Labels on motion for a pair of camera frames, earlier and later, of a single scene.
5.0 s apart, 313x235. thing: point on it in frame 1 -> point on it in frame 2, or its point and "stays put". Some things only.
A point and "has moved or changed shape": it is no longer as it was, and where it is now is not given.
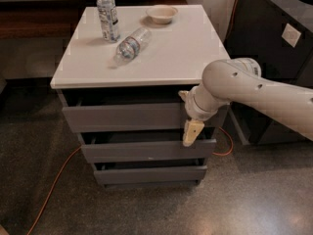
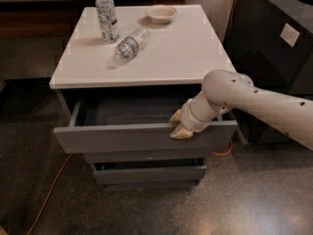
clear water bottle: x=132 y=45 stays put
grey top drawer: x=126 y=117 has moved or changed shape
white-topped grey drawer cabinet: x=118 y=70 stays put
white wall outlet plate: x=290 y=35 stays put
